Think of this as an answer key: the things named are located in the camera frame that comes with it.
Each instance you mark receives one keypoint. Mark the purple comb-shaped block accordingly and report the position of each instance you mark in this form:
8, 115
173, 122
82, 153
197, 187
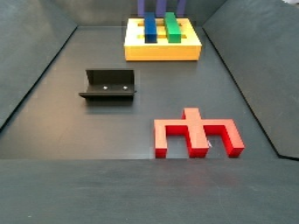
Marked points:
160, 7

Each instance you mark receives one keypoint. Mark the yellow slotted board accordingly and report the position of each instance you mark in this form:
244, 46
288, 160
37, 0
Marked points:
160, 51

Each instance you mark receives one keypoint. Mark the red comb-shaped block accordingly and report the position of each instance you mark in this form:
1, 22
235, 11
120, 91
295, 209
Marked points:
195, 129

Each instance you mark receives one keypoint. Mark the green long bar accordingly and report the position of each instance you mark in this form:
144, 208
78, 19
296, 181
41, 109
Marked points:
172, 28

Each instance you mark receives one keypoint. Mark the blue long bar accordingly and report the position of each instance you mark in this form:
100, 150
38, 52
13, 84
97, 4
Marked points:
149, 28

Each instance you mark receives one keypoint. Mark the black angle bracket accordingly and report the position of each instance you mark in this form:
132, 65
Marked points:
109, 83

